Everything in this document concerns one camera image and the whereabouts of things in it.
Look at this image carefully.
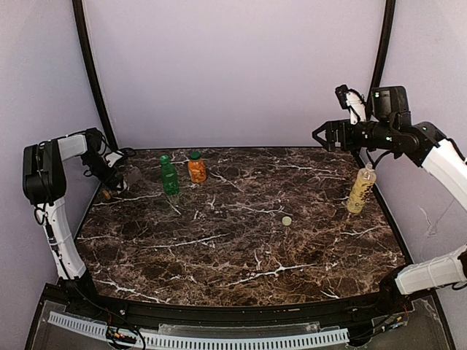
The brown coffee glass bottle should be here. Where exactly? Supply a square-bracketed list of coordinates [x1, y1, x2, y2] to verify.
[102, 167, 142, 200]

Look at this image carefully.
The large yellow tea bottle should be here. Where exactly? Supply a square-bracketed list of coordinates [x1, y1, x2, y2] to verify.
[346, 163, 377, 214]

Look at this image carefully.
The cream white bottle cap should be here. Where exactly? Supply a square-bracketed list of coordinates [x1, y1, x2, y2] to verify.
[282, 216, 292, 226]

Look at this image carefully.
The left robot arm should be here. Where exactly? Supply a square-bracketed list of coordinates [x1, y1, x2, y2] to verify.
[23, 128, 128, 281]

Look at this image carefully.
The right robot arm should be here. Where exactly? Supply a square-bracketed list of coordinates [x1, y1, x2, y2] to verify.
[310, 84, 466, 298]

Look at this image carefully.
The green plastic bottle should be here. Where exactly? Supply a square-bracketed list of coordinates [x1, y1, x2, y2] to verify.
[160, 155, 180, 196]

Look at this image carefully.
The orange juice bottle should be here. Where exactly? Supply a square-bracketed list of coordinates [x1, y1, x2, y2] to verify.
[188, 152, 207, 184]

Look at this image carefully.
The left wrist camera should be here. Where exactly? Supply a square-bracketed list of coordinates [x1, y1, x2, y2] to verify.
[104, 147, 136, 168]

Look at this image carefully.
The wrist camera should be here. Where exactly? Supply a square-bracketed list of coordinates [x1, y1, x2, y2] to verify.
[335, 85, 366, 125]
[104, 147, 136, 168]

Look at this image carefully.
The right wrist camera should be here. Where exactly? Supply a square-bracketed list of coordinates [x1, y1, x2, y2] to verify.
[335, 85, 366, 125]

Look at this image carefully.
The right black frame post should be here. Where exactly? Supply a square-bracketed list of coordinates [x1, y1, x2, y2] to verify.
[353, 0, 397, 158]

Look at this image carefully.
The black frame post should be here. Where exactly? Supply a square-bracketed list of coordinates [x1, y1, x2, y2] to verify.
[353, 0, 397, 158]
[72, 0, 118, 151]

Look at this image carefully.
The left black frame post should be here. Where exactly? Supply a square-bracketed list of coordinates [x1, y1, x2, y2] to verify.
[72, 0, 118, 151]

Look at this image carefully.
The black front rail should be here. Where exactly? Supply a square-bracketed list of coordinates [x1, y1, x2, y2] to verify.
[63, 273, 412, 328]

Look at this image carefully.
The white slotted cable duct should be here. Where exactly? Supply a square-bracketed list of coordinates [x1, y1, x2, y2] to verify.
[47, 311, 350, 349]

